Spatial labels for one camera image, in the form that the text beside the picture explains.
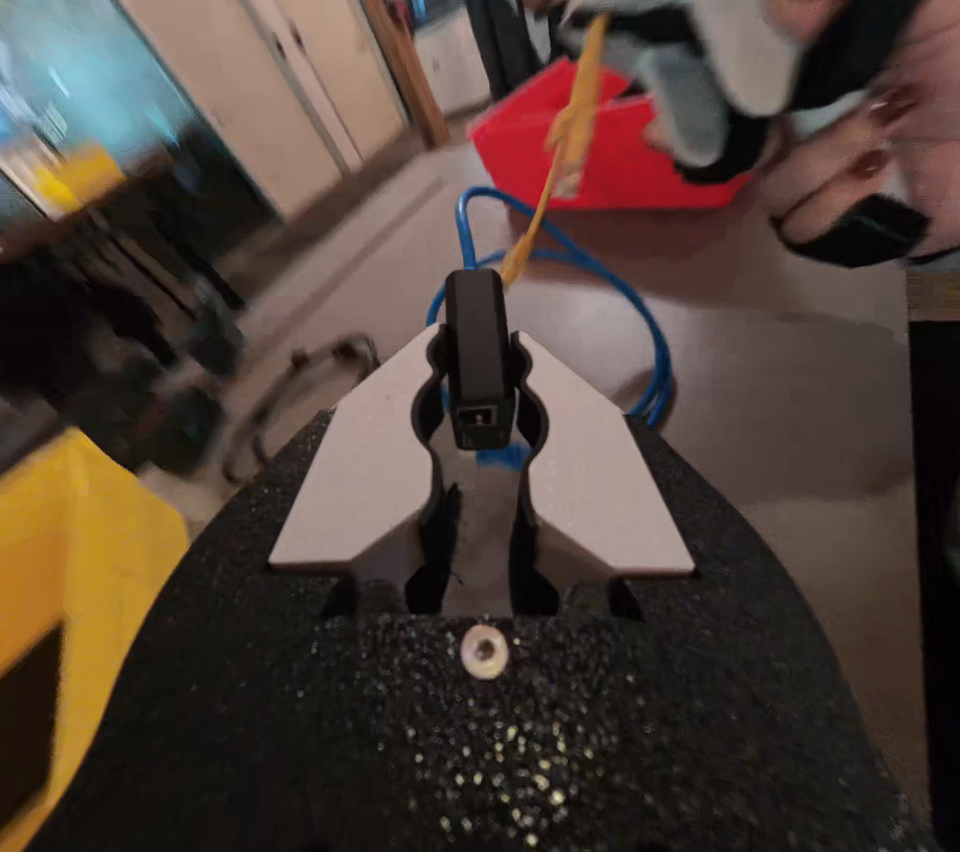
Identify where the white door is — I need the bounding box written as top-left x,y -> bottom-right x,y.
187,0 -> 412,172
45,0 -> 354,223

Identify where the yellow ethernet cable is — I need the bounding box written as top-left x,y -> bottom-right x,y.
501,16 -> 610,287

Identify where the person's right hand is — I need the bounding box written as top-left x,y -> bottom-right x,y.
765,0 -> 960,257

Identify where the black ethernet adapter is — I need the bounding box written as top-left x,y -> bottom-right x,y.
444,269 -> 519,452

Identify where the small yellow bin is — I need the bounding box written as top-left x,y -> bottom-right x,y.
33,143 -> 129,216

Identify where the wooden post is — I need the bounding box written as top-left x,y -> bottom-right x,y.
318,0 -> 451,152

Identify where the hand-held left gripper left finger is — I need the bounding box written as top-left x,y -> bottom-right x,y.
268,326 -> 462,606

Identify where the black power station with display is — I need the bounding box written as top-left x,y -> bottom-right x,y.
142,312 -> 249,474

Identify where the glass window wall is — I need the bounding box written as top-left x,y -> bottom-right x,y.
0,0 -> 279,253

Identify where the blue ethernet cable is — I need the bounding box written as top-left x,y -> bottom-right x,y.
426,186 -> 675,471

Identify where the red plastic bin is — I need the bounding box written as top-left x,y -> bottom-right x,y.
468,57 -> 755,212

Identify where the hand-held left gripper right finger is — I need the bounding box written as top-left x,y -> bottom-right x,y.
510,331 -> 697,606

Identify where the yellow plastic bin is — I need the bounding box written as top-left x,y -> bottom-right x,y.
0,428 -> 189,852

